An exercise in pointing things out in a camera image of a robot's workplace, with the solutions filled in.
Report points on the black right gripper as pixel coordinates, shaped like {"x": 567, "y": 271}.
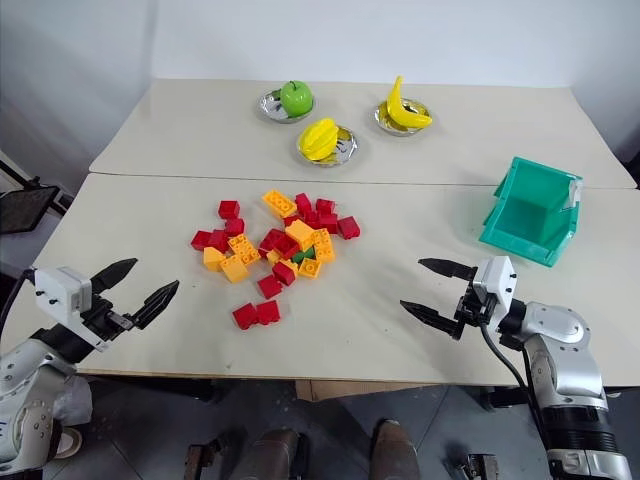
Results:
{"x": 470, "y": 305}

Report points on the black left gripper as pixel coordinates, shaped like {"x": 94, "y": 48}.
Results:
{"x": 106, "y": 320}

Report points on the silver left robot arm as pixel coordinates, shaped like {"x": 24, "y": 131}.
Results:
{"x": 30, "y": 380}

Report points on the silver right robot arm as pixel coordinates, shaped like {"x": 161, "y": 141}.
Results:
{"x": 565, "y": 360}

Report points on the teal plastic bin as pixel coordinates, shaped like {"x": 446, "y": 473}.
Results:
{"x": 525, "y": 220}

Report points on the brown cardboard piece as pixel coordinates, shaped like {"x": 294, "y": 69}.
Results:
{"x": 360, "y": 389}

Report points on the red toy block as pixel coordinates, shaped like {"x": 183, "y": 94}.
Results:
{"x": 268, "y": 313}
{"x": 271, "y": 239}
{"x": 270, "y": 287}
{"x": 200, "y": 240}
{"x": 218, "y": 241}
{"x": 292, "y": 220}
{"x": 325, "y": 206}
{"x": 283, "y": 273}
{"x": 303, "y": 202}
{"x": 234, "y": 227}
{"x": 328, "y": 223}
{"x": 228, "y": 209}
{"x": 286, "y": 247}
{"x": 311, "y": 219}
{"x": 245, "y": 317}
{"x": 349, "y": 227}

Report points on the green toy block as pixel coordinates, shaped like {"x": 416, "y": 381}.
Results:
{"x": 311, "y": 252}
{"x": 299, "y": 257}

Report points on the black mesh panel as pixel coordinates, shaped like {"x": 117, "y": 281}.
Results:
{"x": 25, "y": 207}

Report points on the dark rounded shape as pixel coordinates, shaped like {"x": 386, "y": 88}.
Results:
{"x": 395, "y": 452}
{"x": 277, "y": 455}

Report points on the tape roll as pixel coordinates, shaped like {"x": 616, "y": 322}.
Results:
{"x": 67, "y": 444}

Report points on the silver plate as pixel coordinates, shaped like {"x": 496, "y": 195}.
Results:
{"x": 270, "y": 107}
{"x": 382, "y": 119}
{"x": 347, "y": 147}

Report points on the yellow toy banana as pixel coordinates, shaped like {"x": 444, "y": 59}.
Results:
{"x": 400, "y": 110}

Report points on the yellow toy starfruit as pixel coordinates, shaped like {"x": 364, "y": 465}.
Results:
{"x": 318, "y": 140}

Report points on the green toy apple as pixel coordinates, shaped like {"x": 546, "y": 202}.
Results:
{"x": 296, "y": 99}

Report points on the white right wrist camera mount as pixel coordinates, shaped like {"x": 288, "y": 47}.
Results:
{"x": 495, "y": 282}

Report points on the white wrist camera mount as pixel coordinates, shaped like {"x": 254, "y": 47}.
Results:
{"x": 495, "y": 282}
{"x": 59, "y": 292}

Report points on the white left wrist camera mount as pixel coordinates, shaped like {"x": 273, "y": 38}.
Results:
{"x": 59, "y": 292}

